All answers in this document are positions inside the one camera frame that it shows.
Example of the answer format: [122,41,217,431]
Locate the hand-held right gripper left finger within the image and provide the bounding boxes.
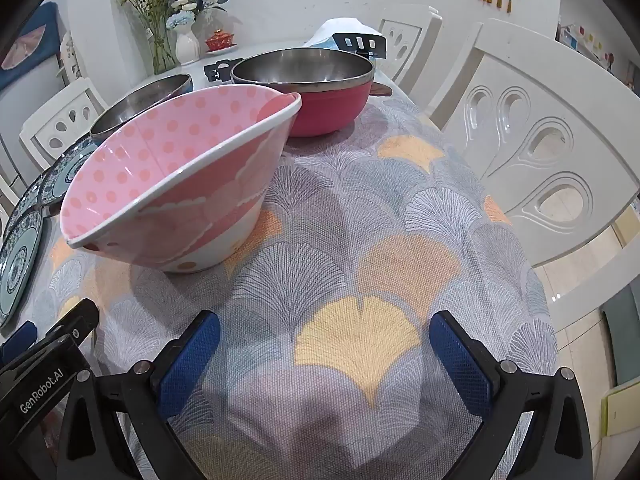
[57,310,223,480]

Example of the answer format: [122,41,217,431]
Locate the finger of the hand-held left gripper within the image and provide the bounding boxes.
[0,321,38,366]
[30,299,100,356]

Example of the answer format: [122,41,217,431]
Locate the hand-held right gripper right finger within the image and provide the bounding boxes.
[428,310,593,480]

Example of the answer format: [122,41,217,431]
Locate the pink polka dot bowl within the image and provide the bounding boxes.
[60,85,303,274]

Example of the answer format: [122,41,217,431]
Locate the blue steel bowl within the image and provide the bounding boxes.
[90,74,194,138]

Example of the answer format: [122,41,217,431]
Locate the red steel bowl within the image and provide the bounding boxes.
[230,48,376,137]

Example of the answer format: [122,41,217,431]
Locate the grey green panel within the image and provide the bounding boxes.
[600,287,640,386]

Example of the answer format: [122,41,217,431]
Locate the fan patterned tablecloth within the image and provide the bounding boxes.
[37,82,561,480]

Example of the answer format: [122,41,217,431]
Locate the pale yellow box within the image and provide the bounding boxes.
[600,375,640,441]

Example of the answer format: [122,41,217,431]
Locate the white dining chair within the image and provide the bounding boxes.
[429,17,640,333]
[19,77,109,172]
[375,4,444,97]

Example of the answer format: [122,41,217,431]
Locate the white carved rack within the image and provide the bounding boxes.
[55,30,87,86]

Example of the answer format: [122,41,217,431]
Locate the blue fridge cover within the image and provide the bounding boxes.
[0,1,62,92]

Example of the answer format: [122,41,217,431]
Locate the red lidded tea cup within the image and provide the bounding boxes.
[204,30,239,55]

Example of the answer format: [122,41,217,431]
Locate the blue artificial flowers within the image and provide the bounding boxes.
[165,0,232,32]

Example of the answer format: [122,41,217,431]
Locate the black stand with wooden base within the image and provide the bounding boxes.
[331,32,392,97]

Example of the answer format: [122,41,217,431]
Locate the blue tissue box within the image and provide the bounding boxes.
[305,17,382,53]

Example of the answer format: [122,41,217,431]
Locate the black plastic bracket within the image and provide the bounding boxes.
[204,58,246,84]

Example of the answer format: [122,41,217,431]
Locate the colourful wall notes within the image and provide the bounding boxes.
[556,24,618,73]

